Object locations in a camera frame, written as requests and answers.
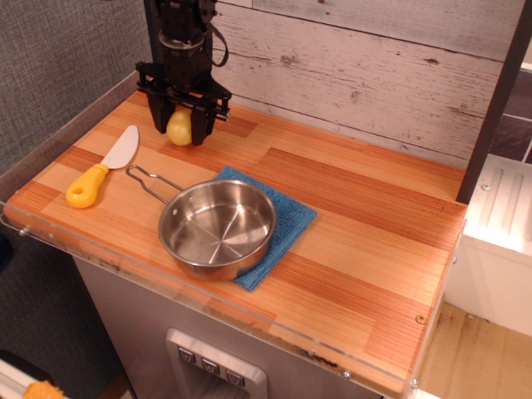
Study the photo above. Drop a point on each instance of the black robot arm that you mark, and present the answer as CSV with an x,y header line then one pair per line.
x,y
181,39

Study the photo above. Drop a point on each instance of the dark vertical post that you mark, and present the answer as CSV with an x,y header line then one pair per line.
x,y
503,89

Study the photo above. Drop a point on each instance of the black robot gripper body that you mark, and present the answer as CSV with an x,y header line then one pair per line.
x,y
186,69

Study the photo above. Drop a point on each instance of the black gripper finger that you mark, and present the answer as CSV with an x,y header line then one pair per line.
x,y
202,123
162,107

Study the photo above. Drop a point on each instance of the yellow toy potato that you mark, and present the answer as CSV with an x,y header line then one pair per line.
x,y
179,128

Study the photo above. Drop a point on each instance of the grey toy fridge cabinet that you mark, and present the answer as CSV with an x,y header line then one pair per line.
x,y
137,318

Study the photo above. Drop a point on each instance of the silver dispenser button panel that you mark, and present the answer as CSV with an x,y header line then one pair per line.
x,y
204,371

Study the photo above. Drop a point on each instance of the yellow handled toy knife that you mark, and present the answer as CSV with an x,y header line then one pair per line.
x,y
84,191

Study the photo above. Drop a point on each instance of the blue cloth mat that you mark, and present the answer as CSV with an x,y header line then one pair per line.
x,y
293,219

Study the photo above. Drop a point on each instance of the clear acrylic table guard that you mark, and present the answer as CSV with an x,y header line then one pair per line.
x,y
359,290

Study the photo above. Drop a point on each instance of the white toy sink unit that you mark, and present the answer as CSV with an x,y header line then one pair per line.
x,y
490,275

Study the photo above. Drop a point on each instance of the stainless steel pan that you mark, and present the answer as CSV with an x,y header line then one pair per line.
x,y
215,230

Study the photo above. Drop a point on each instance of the yellow object bottom corner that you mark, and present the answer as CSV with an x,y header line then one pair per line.
x,y
43,390

